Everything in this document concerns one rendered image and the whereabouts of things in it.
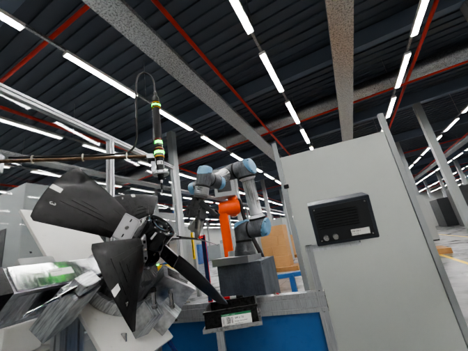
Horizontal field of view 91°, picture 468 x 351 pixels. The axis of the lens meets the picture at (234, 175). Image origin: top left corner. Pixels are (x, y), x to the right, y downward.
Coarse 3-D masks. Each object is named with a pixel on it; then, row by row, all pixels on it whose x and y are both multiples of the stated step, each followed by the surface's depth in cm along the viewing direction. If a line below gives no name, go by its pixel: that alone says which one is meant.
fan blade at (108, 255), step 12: (120, 240) 61; (132, 240) 67; (96, 252) 51; (108, 252) 55; (120, 252) 59; (132, 252) 65; (108, 264) 53; (120, 264) 57; (132, 264) 62; (144, 264) 72; (108, 276) 51; (120, 276) 55; (132, 276) 61; (120, 288) 54; (132, 288) 60; (120, 300) 52; (132, 300) 58; (120, 312) 51; (132, 312) 56; (132, 324) 54
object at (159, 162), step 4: (156, 92) 114; (156, 96) 112; (152, 100) 112; (156, 100) 115; (160, 156) 103; (156, 160) 103; (160, 160) 102; (156, 164) 102; (160, 164) 102; (160, 168) 101; (160, 176) 101
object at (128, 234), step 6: (126, 216) 82; (132, 216) 83; (120, 222) 80; (126, 222) 81; (132, 222) 83; (138, 222) 84; (120, 228) 79; (132, 228) 82; (114, 234) 78; (120, 234) 79; (126, 234) 80; (132, 234) 81
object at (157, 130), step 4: (156, 108) 110; (156, 112) 109; (156, 116) 109; (156, 120) 108; (160, 120) 110; (156, 124) 107; (160, 124) 109; (156, 128) 107; (160, 128) 108; (156, 132) 106; (160, 132) 107; (156, 136) 106; (160, 136) 106
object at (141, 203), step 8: (120, 200) 105; (128, 200) 106; (136, 200) 106; (144, 200) 107; (152, 200) 109; (128, 208) 100; (136, 208) 99; (144, 208) 99; (152, 208) 100; (136, 216) 95; (144, 216) 94
